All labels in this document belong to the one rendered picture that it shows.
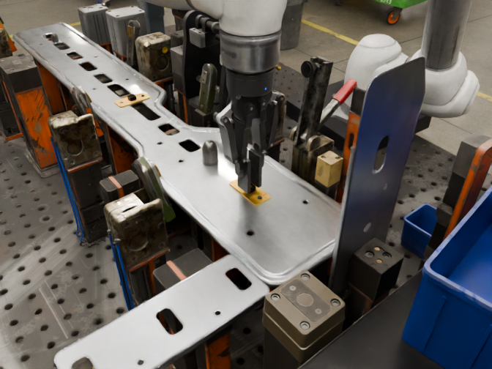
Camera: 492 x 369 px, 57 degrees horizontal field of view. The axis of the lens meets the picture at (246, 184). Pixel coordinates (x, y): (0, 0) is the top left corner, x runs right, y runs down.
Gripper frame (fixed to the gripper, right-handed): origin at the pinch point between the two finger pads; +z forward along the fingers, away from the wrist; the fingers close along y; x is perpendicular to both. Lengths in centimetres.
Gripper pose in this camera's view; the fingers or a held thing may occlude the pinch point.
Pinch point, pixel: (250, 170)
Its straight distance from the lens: 81.6
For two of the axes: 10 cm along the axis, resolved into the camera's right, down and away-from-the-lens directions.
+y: -7.8, 3.8, -4.9
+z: 0.0, 7.9, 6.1
